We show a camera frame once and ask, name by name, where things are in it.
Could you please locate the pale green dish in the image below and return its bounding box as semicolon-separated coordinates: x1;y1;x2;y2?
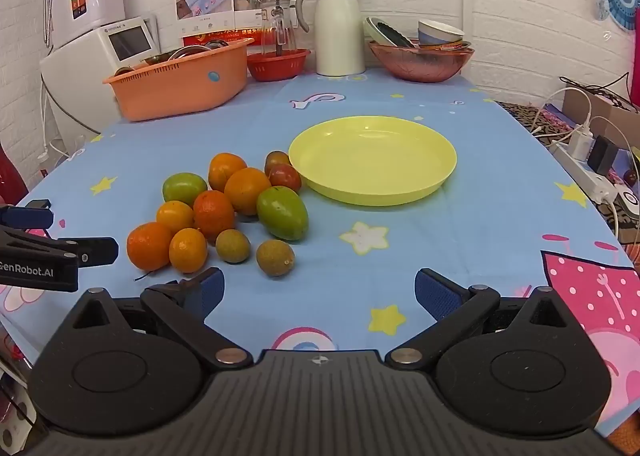
363;17;416;48

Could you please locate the glass pitcher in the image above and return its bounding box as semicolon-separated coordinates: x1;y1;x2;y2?
260;1;297;57

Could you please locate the small red plastic basket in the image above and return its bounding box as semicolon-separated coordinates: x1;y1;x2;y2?
246;49;312;82

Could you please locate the blue printed tablecloth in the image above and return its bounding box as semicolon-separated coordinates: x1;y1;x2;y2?
0;68;636;437

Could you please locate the white power strip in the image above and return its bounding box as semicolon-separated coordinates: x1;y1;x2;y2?
550;141;621;204

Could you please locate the dark patterned cloth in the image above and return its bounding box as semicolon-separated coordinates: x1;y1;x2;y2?
495;101;571;147

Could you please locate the pink glass bowl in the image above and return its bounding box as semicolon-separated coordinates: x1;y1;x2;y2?
369;40;476;83

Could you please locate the green mango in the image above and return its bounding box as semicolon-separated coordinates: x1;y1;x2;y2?
256;186;309;242

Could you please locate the dark orange tangerine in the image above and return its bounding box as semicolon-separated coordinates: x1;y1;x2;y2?
193;190;236;243
126;222;174;272

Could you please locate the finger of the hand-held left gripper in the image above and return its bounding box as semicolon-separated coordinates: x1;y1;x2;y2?
0;200;54;230
0;227;120;268

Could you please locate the orange plastic basket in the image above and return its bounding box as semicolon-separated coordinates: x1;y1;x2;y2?
103;38;255;122

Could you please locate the dark red chair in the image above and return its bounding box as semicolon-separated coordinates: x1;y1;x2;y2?
0;141;28;207

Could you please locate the small brown green fruit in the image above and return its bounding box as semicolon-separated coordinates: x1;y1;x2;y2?
256;239;296;277
215;229;251;264

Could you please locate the blue white ceramic bowl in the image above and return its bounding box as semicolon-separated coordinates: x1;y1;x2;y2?
417;19;466;48

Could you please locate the white cable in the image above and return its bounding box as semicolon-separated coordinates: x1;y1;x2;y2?
530;86;586;137

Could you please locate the cardboard box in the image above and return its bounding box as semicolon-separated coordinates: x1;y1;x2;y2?
562;88;640;149

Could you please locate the white thermos jug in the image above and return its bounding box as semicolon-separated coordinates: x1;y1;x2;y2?
295;0;366;77

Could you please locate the yellow plastic plate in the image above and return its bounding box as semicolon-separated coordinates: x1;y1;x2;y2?
288;116;458;207

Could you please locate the white appliance with screen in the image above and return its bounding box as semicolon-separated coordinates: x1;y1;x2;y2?
40;16;161;137

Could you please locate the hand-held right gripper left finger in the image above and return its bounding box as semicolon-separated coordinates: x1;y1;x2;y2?
62;267;253;371

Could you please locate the black power adapter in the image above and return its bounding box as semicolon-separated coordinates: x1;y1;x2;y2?
587;136;620;176

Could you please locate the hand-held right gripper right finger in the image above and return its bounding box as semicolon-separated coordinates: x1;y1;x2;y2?
386;268;576;369

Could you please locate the white charger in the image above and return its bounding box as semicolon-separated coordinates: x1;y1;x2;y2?
570;125;595;162

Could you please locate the red green plum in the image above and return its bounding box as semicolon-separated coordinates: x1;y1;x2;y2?
268;163;302;193
264;151;292;177

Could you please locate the metal bowl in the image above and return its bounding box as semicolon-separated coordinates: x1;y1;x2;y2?
114;43;216;77

